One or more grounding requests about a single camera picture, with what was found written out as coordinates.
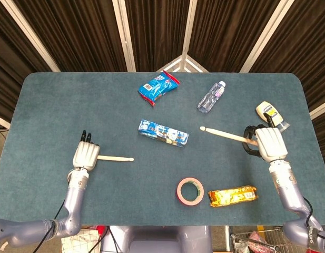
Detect wire shopping basket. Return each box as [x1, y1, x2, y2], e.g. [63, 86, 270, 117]
[230, 228, 310, 253]

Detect gold foil snack pack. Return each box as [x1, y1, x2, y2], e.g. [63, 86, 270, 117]
[207, 186, 259, 208]

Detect blue snack bag red edges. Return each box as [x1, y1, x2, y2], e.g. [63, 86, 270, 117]
[137, 70, 181, 107]

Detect dark brown curtain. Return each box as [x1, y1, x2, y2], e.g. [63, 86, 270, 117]
[0, 0, 325, 148]

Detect white checked bag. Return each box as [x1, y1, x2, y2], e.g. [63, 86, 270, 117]
[61, 228, 101, 253]

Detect white partition frame post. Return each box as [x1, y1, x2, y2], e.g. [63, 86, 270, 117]
[240, 0, 295, 73]
[309, 99, 325, 120]
[111, 0, 137, 72]
[0, 0, 61, 72]
[0, 113, 11, 130]
[156, 0, 209, 73]

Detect clear plastic water bottle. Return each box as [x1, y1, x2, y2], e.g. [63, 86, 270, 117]
[196, 81, 226, 114]

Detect wooden drumstick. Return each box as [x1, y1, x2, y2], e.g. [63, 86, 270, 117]
[97, 155, 135, 162]
[200, 126, 259, 146]

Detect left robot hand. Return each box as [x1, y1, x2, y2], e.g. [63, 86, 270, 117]
[72, 130, 101, 171]

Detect red tape roll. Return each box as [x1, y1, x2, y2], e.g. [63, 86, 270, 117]
[176, 177, 205, 208]

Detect teal table mat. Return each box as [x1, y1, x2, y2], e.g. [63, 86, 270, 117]
[0, 71, 325, 227]

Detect lavender robot torso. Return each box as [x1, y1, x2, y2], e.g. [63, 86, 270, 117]
[100, 225, 213, 253]

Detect blue Oreo cookie box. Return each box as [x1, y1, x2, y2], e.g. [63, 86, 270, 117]
[137, 119, 190, 148]

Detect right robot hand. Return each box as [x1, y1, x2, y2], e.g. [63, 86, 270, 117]
[243, 112, 289, 162]

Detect cream mayonnaise squeeze bottle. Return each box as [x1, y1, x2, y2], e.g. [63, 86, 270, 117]
[255, 101, 290, 132]

